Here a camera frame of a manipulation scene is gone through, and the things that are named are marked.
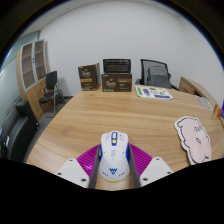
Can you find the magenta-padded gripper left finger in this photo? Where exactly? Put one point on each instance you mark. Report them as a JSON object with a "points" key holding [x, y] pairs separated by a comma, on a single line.
{"points": [[74, 170]]}

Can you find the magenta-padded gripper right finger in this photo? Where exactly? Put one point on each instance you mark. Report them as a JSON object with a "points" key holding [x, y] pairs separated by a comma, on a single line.
{"points": [[154, 169]]}

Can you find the white blue yellow computer mouse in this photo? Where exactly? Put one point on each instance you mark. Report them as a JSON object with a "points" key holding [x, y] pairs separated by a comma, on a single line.
{"points": [[114, 156]]}

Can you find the pink cartoon-shaped mouse pad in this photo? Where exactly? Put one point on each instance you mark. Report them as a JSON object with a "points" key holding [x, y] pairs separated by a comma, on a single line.
{"points": [[195, 140]]}

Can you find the black leather sofa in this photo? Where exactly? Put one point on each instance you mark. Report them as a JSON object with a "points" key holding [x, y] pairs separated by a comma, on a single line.
{"points": [[16, 130]]}

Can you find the white green purple sticker sheet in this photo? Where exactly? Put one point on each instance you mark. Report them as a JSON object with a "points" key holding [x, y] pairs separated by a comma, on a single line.
{"points": [[153, 92]]}

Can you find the white sheet with round print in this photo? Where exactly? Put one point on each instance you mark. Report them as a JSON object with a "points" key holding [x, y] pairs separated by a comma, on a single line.
{"points": [[205, 103]]}

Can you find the small orange box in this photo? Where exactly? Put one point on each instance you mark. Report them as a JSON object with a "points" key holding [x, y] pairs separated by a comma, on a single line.
{"points": [[217, 110]]}

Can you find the black visitor chair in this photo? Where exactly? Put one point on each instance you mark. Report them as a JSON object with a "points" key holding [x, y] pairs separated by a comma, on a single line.
{"points": [[50, 83]]}

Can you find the wooden side desk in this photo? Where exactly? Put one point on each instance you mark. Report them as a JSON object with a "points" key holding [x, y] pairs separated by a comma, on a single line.
{"points": [[191, 86]]}

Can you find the grey backpack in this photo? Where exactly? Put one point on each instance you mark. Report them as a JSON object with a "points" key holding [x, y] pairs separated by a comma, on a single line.
{"points": [[158, 76]]}

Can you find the tall brown cardboard box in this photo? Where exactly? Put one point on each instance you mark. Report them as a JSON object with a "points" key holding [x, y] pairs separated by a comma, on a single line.
{"points": [[88, 77]]}

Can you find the wide brown cardboard box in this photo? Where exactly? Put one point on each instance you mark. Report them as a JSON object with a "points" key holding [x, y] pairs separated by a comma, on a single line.
{"points": [[116, 82]]}

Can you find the black mesh office chair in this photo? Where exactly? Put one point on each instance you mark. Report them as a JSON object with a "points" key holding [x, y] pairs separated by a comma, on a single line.
{"points": [[143, 71]]}

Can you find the wooden glass-door cabinet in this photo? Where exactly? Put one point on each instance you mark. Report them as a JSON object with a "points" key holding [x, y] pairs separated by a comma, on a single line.
{"points": [[31, 66]]}

